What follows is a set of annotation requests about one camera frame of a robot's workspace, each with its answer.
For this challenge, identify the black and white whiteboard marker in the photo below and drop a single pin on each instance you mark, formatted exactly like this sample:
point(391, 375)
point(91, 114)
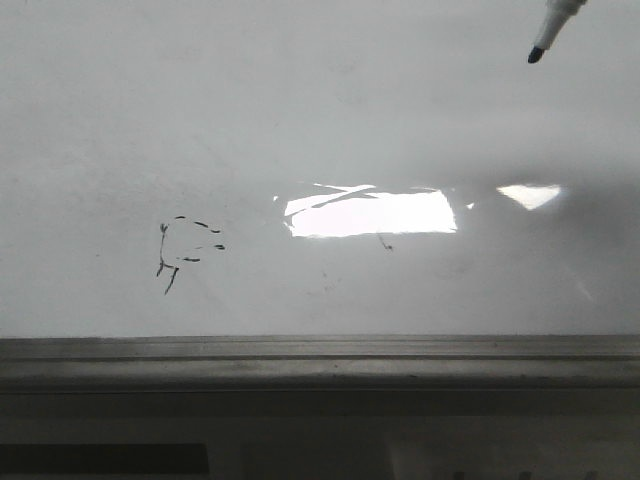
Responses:
point(558, 13)

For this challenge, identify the white whiteboard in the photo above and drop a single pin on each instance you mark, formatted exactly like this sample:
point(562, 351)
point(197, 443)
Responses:
point(202, 195)

